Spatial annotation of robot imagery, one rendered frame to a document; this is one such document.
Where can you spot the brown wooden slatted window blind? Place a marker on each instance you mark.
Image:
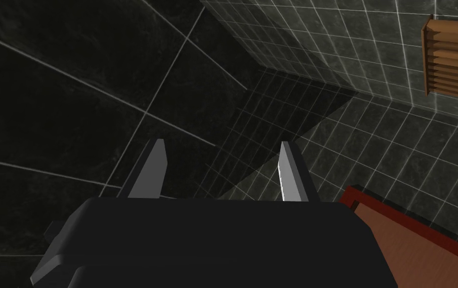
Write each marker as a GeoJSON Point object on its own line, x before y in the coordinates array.
{"type": "Point", "coordinates": [455, 56]}

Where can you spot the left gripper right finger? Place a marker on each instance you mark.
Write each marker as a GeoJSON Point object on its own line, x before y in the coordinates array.
{"type": "Point", "coordinates": [295, 176]}

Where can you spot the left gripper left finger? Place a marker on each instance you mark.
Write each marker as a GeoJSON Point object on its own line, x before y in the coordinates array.
{"type": "Point", "coordinates": [148, 172]}

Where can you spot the red-brown wooden cabinet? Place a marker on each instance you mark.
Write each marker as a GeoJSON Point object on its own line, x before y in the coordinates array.
{"type": "Point", "coordinates": [421, 256]}

